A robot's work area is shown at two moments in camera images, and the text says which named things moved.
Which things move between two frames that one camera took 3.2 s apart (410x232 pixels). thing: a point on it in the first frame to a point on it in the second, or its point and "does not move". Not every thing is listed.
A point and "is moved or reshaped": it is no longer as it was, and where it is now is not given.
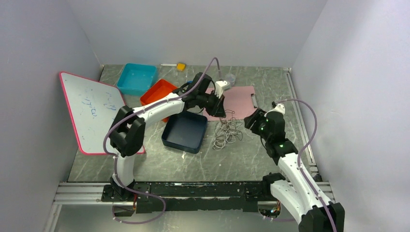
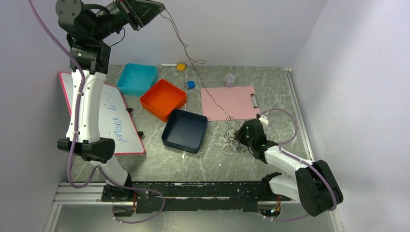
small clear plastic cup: x=231 y=78 does not move
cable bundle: x=226 y=130 is moved or reshaped
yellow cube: x=181 y=66 does not move
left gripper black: x=218 y=110 to x=139 y=12
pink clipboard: x=237 y=102 does not move
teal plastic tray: x=137 y=79 does not move
